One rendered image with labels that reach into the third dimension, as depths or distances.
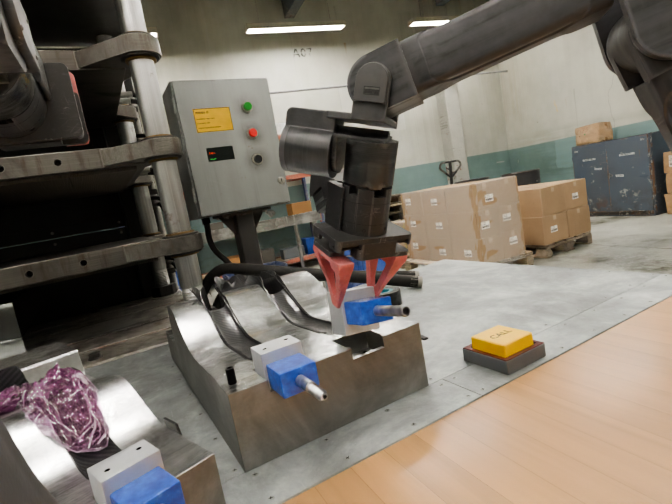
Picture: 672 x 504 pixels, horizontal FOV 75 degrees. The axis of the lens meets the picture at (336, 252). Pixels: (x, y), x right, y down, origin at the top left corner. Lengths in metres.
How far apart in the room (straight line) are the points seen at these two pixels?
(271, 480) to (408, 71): 0.43
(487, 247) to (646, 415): 3.90
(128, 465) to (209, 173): 1.03
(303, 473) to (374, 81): 0.40
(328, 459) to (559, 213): 4.90
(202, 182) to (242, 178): 0.12
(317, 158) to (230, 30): 7.35
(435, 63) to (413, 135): 8.00
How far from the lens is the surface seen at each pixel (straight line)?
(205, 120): 1.39
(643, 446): 0.52
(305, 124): 0.50
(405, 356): 0.59
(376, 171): 0.47
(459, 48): 0.48
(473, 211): 4.33
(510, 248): 4.64
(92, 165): 1.27
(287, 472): 0.51
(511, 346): 0.65
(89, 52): 1.34
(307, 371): 0.48
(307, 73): 7.88
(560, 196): 5.30
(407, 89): 0.46
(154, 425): 0.57
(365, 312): 0.50
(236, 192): 1.38
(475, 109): 9.35
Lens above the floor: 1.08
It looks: 8 degrees down
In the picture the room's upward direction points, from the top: 10 degrees counter-clockwise
